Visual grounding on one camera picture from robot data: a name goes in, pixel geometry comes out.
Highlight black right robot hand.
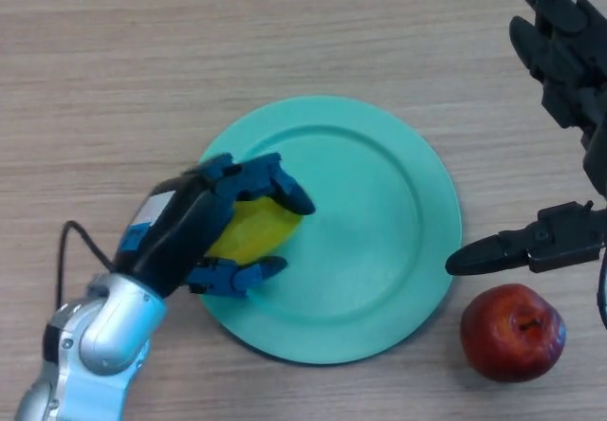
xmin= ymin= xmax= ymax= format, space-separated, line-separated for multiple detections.
xmin=444 ymin=0 xmax=607 ymax=276

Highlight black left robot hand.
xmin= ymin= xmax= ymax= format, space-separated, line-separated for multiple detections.
xmin=113 ymin=152 xmax=317 ymax=299

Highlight yellow starfruit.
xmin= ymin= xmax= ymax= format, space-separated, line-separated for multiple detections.
xmin=206 ymin=195 xmax=304 ymax=265

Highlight green round plate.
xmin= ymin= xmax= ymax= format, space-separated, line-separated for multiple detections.
xmin=196 ymin=96 xmax=463 ymax=364

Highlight red apple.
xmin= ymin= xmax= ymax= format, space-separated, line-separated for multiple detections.
xmin=459 ymin=284 xmax=567 ymax=383

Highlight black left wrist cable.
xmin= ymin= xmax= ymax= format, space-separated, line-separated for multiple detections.
xmin=55 ymin=220 xmax=120 ymax=309

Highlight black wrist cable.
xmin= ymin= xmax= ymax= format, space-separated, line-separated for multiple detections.
xmin=596 ymin=245 xmax=607 ymax=331
xmin=55 ymin=220 xmax=120 ymax=309

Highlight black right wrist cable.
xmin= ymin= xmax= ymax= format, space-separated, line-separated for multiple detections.
xmin=596 ymin=245 xmax=607 ymax=331

